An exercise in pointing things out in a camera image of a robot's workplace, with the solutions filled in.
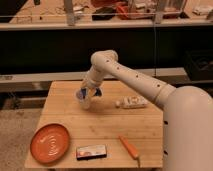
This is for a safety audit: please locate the dark rectangular box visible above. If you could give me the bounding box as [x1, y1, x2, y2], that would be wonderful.
[76, 145, 107, 160]

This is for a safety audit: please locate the wooden table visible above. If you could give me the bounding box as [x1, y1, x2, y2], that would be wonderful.
[24, 79, 165, 171]

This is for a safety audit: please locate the orange carrot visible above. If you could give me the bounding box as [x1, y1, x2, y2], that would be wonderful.
[119, 136, 140, 165]

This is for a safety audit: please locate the background shelf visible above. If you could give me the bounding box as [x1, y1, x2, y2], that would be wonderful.
[0, 0, 213, 30]

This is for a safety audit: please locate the black box on right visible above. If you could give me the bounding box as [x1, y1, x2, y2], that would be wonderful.
[183, 50, 213, 80]

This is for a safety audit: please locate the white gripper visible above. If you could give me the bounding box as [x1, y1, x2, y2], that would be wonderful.
[81, 67, 103, 99]

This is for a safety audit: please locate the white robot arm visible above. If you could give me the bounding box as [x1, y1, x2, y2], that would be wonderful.
[79, 50, 213, 171]

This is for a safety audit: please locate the white ceramic cup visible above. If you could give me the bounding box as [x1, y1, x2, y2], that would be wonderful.
[76, 89, 91, 109]

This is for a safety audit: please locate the orange plate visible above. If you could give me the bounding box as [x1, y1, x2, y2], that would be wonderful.
[30, 123, 70, 164]

